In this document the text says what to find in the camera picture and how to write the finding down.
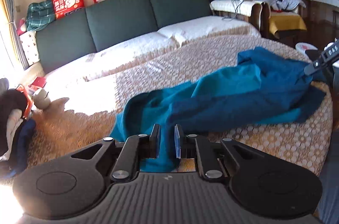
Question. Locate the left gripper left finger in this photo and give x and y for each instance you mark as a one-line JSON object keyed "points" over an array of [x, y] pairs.
{"points": [[135, 149]]}

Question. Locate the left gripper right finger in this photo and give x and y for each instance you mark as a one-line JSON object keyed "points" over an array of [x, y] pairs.
{"points": [[208, 156]]}

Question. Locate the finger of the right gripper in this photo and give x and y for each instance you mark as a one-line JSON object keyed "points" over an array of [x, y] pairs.
{"points": [[323, 60]]}

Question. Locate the teal knit sweater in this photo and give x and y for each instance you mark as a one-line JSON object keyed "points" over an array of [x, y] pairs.
{"points": [[263, 88]]}

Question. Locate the pile of dark clothes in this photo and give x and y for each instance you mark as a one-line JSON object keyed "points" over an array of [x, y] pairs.
{"points": [[17, 129]]}

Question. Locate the floral lace bedspread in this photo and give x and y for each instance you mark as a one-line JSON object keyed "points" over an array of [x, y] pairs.
{"points": [[73, 122]]}

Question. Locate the yellow covered side table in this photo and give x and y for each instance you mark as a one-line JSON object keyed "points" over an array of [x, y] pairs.
{"points": [[285, 21]]}

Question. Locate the white bed sheet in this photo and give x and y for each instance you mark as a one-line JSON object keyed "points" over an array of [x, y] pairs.
{"points": [[81, 74]]}

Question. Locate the beige round plush ball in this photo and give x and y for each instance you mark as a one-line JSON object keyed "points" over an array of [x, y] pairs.
{"points": [[41, 99]]}

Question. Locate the red booklet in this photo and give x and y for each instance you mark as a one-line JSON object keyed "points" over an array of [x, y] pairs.
{"points": [[39, 82]]}

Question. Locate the dark green middle headboard cushion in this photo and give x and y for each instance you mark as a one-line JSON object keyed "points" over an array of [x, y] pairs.
{"points": [[115, 21]]}

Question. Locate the dark green headboard cushion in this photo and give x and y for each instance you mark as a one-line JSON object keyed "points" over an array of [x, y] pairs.
{"points": [[115, 21], [64, 41], [168, 12]]}

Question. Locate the dark green left headboard cushion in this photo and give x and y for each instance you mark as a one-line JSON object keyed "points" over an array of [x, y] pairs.
{"points": [[64, 41]]}

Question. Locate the dark green right headboard cushion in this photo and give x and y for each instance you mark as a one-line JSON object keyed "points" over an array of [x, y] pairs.
{"points": [[168, 12]]}

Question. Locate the dotted white box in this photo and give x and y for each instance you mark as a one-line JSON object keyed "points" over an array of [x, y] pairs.
{"points": [[29, 45]]}

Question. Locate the green plaid cloth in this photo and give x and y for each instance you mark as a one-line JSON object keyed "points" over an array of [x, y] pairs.
{"points": [[40, 15]]}

